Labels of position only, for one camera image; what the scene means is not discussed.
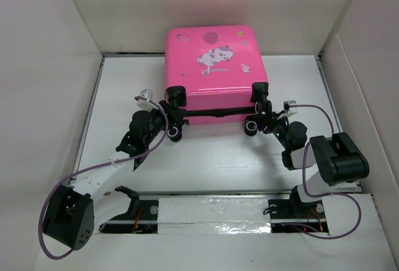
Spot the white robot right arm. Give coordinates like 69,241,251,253
258,113,370,219

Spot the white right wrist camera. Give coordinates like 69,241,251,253
277,100,298,120

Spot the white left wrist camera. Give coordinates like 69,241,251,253
135,88,157,112

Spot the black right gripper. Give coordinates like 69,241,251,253
254,110,291,150

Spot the pink hard-shell suitcase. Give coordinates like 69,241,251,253
165,25,272,136

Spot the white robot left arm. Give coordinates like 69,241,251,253
37,96,187,260

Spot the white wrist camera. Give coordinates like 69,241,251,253
135,88,157,112
277,100,298,120

